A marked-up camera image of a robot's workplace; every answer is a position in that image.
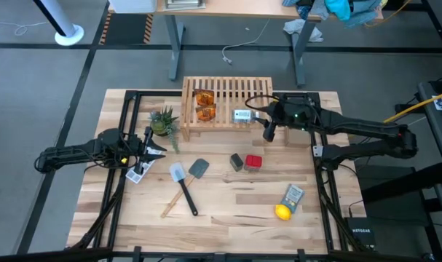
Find smoked paprika tin red lid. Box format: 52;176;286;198
243;154;264;173

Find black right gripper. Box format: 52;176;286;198
254;92;318;143

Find black side desk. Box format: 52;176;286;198
416;74;442;237

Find bagel seasoning jar white lid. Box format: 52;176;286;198
232;108;257;124

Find green black pepper tin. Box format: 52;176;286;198
229;152;245;173

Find stack of papers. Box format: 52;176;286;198
162;0;207;12

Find white floor cable with plug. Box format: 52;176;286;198
221;17;272;67

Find thick yellow cable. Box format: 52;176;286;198
382;88;442;125

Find yellow lemon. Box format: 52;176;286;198
274;203;293;222

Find white crumpled cloth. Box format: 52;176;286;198
283;18;325;44

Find black Netgear switch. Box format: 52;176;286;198
343;216;377;251

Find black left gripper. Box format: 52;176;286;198
122;125;168;175

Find wooden desk grey legs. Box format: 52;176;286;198
107;0;384;88

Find potted succulent plant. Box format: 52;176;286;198
147;106;181;155

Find white ice cube tray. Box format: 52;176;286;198
125;145;160;185

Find white spatula black handle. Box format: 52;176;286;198
168;162;200;217

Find wooden slatted shelf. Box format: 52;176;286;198
179;76;275;143

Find brown cardboard box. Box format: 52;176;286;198
283;125;313;149

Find pile of clothes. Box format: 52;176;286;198
281;0;389;30

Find blue printed packet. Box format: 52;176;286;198
280;183;307;215

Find black mat hazard stripes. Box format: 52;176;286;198
98;12;155;47

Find white box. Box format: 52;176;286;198
107;0;158;15

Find thin yellow cable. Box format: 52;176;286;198
363;0;413;28

